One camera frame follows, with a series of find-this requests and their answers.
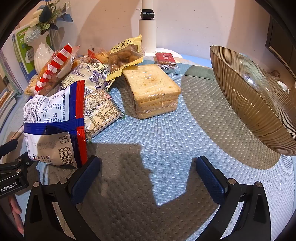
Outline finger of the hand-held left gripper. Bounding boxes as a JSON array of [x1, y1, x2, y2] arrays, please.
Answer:
[[0, 154, 38, 179], [0, 139, 18, 154]]

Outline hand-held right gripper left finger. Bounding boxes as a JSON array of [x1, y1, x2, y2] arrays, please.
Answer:
[[24, 155, 101, 241]]

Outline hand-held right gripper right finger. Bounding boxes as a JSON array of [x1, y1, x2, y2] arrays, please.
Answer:
[[195, 156, 271, 241]]

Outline blue white red snack bag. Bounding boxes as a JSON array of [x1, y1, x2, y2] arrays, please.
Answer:
[[23, 80, 88, 168]]

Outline white printed cracker packet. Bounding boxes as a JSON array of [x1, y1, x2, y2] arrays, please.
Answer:
[[83, 89, 123, 137]]

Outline ribbed brown glass bowl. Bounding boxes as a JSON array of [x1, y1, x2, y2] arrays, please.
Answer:
[[209, 45, 296, 156]]

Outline red white bread packet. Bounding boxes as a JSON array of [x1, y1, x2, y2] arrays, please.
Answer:
[[35, 45, 80, 96]]

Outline purple printed snack bag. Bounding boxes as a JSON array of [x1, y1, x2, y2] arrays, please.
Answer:
[[61, 62, 109, 93]]

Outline orange clear cracker packet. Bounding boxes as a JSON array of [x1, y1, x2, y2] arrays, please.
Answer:
[[87, 46, 110, 64]]

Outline yellow-label bread packet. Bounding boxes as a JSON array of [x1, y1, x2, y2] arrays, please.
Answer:
[[106, 34, 145, 90]]

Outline small red biscuit packet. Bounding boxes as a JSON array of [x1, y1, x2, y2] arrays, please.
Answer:
[[154, 52, 180, 70]]

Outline person's left hand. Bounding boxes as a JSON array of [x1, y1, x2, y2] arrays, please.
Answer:
[[9, 197, 25, 235]]

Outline orange white books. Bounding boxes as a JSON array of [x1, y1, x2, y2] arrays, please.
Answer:
[[0, 77, 17, 114]]

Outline light blue textured mat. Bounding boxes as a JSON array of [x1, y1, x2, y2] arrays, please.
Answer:
[[0, 54, 296, 241]]

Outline spiral notebook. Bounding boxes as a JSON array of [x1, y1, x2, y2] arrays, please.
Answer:
[[0, 50, 23, 98]]

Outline white ribbed vase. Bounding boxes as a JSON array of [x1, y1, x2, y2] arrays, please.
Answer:
[[34, 30, 56, 73]]

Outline dark monitor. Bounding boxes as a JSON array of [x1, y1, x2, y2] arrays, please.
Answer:
[[265, 16, 296, 56]]

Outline white desk lamp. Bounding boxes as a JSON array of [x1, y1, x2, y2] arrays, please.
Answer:
[[138, 0, 183, 58]]

